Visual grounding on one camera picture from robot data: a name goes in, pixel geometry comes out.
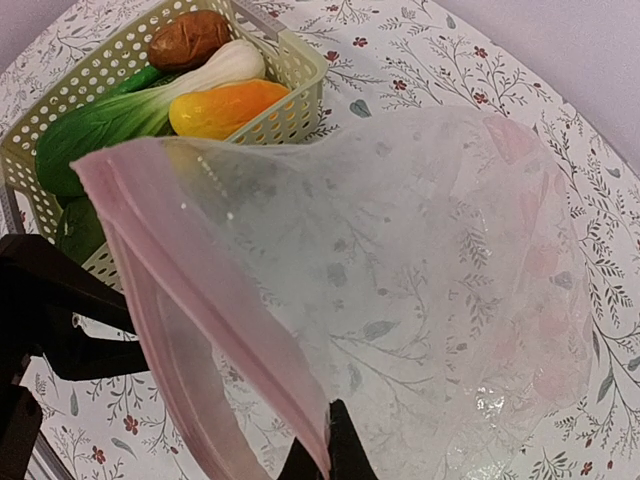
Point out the green cucumber toy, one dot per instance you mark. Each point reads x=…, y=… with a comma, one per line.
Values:
x=145, y=78

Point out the green pepper toy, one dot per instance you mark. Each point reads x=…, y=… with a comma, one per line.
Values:
x=79, y=233

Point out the clear zip top bag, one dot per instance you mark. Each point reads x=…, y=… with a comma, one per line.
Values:
x=421, y=267

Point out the brown potato toy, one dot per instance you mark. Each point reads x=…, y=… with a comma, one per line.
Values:
x=188, y=41

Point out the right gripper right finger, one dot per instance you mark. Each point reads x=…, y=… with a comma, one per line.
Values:
x=348, y=458

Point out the beige perforated plastic basket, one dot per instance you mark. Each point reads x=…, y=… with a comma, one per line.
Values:
x=289, y=61

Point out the bok choy toy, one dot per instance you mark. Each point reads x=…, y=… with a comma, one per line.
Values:
x=117, y=119

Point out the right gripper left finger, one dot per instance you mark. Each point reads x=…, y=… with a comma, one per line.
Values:
x=41, y=290

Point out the floral tablecloth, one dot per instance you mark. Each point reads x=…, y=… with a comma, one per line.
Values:
x=385, y=56

